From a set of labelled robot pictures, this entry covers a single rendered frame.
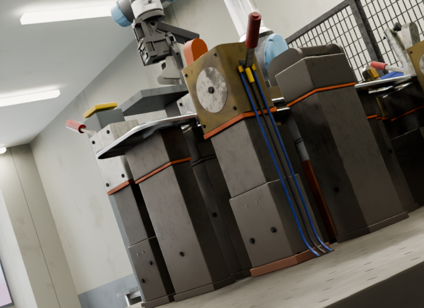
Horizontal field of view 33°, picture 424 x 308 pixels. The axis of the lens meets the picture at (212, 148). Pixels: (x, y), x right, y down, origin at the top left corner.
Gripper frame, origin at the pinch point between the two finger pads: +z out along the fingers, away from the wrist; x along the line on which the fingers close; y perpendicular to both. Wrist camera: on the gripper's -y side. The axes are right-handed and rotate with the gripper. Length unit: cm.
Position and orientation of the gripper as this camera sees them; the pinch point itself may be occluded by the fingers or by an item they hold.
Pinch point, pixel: (183, 86)
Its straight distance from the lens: 184.3
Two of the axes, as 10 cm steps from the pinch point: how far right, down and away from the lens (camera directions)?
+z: 3.4, 9.3, -1.4
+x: 2.9, -2.4, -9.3
